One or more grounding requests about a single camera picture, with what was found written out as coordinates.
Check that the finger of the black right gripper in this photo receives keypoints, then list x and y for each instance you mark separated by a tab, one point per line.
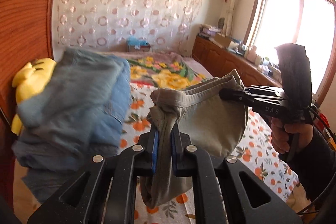
252	96

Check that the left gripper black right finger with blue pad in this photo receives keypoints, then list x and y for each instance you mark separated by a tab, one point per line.
225	190

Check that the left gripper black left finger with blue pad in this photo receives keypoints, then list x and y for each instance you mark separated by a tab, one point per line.
104	191

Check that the grey pants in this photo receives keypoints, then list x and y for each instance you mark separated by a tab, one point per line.
212	124

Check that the dark sleeve forearm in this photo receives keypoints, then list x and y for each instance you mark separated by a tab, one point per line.
314	165

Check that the person's right hand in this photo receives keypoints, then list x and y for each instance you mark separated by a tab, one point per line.
281	133

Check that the white jug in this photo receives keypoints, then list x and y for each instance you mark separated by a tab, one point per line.
252	54

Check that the orange fruit print bedsheet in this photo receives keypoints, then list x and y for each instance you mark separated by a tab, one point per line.
254	150

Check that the wooden sideboard cabinet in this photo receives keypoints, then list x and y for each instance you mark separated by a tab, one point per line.
219	62

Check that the cardboard box on cabinet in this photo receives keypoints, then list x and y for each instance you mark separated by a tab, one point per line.
224	41

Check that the blue denim jeans pile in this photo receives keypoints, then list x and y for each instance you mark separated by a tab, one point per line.
78	115

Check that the stack of papers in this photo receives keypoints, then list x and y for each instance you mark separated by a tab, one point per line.
208	31

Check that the floral blanket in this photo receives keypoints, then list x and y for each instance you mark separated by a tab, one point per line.
163	70

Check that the box with blue cloth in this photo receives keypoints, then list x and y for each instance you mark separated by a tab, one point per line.
137	45

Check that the yellow plush toy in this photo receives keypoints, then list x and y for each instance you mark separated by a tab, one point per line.
32	78

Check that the circle pattern lace curtain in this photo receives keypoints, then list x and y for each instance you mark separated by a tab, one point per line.
105	25

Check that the wooden headboard panel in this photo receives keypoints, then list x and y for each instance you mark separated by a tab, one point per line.
25	36

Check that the window with wooden frame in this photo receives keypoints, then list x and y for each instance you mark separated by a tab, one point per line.
310	23

